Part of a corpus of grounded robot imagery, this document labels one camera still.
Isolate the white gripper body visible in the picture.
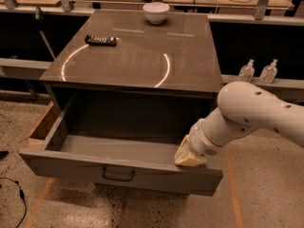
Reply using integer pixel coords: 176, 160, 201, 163
188, 119, 219, 162

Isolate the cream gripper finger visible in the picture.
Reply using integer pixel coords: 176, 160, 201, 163
174, 135, 206, 167

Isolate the grey top drawer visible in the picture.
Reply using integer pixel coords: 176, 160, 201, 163
20, 90, 222, 196

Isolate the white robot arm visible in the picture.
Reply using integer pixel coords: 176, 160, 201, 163
174, 82, 304, 166

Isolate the grey drawer cabinet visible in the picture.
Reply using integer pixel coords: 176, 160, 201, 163
42, 10, 222, 119

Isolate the clear sanitizer bottle left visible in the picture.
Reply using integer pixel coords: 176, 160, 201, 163
238, 59, 255, 83

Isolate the clear sanitizer bottle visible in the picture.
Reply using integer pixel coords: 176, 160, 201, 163
259, 59, 277, 84
238, 59, 255, 83

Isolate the clear sanitizer bottle right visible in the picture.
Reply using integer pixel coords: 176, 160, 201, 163
259, 59, 277, 84

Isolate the black remote control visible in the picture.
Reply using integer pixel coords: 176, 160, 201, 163
85, 35, 117, 47

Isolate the white ceramic bowl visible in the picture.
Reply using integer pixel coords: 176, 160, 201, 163
142, 2, 170, 25

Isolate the cardboard box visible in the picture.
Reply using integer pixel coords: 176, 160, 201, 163
28, 102, 59, 149

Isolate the black floor cable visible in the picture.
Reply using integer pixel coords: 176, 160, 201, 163
0, 177, 29, 228

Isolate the green handled tool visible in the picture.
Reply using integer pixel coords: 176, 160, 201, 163
34, 7, 55, 59

